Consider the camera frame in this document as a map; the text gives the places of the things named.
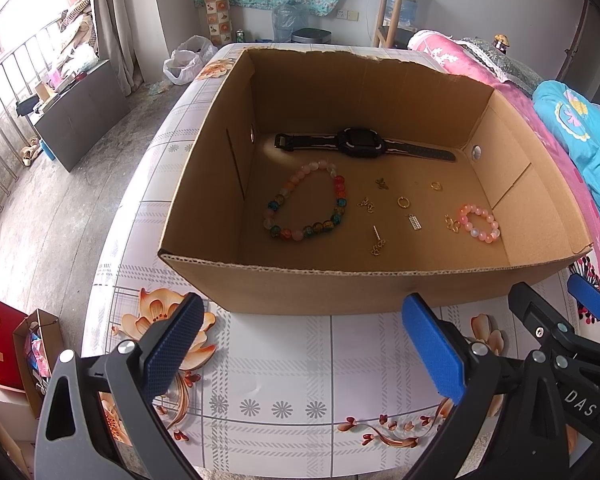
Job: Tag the gold capped bottle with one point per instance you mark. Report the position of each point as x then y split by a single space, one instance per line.
501 42

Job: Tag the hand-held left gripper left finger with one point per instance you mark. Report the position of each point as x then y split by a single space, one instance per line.
172 350

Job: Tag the brown cardboard box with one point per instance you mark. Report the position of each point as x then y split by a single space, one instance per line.
330 290

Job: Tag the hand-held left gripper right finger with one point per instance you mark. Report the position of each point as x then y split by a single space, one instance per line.
437 350

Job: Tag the teal blanket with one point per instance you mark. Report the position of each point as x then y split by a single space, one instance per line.
580 125

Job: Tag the white plastic bag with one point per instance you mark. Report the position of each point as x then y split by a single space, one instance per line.
190 60

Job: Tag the wall power outlet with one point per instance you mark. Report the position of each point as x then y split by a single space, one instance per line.
350 14

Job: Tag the gold rectangular charm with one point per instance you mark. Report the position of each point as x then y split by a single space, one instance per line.
414 223

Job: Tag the gold clasp charm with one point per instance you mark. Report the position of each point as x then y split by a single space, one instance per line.
451 224

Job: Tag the grey trash bin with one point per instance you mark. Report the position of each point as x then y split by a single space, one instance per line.
310 36

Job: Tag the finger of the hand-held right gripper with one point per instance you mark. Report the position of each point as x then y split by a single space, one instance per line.
590 296
535 310

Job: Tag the grey cabinet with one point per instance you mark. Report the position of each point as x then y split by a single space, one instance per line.
85 110

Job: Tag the grey lace cloth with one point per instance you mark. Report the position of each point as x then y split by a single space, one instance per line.
515 67

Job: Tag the floral tablecloth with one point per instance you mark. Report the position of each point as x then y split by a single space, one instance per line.
290 360

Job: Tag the grey curtain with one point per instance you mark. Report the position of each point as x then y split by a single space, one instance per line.
117 25

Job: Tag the red gift bag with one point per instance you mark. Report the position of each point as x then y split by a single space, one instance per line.
5 355

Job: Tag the brown paper bag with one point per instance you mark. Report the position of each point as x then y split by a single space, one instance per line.
45 330

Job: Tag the wooden chair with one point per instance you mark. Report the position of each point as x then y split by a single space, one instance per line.
382 5

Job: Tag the orange patterned roll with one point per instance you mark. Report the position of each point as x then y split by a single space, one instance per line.
215 2

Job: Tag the pair of shoes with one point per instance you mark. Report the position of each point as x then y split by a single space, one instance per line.
29 155

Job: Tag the black wrist watch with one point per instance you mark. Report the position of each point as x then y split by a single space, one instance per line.
357 141

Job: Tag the gold hoop earring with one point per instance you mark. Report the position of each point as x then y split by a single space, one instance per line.
398 202

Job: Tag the blue water jug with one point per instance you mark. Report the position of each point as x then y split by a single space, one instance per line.
407 5

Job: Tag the clear water jug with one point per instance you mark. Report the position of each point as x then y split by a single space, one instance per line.
287 20

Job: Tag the long gold earring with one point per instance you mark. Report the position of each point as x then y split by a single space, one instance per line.
377 246

